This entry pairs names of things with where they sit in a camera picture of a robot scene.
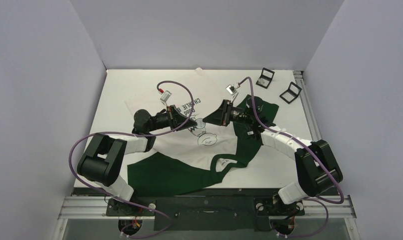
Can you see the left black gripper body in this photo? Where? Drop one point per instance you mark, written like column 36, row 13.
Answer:
column 160, row 121

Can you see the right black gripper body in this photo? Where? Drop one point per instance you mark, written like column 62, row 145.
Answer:
column 226, row 112

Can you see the round blue pin badge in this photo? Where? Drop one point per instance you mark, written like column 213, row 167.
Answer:
column 200, row 125

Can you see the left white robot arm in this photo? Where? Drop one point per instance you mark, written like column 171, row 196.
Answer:
column 102, row 160

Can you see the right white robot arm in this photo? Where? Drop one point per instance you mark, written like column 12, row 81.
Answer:
column 316, row 166

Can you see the white and green t-shirt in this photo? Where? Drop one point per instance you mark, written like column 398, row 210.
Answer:
column 193, row 158

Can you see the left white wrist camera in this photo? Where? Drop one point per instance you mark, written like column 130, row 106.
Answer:
column 165, row 95

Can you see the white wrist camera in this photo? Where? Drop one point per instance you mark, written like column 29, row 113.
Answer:
column 232, row 89
column 165, row 95

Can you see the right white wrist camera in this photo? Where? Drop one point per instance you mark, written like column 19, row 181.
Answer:
column 232, row 89

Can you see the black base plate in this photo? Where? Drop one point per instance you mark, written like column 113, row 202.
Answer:
column 222, row 209

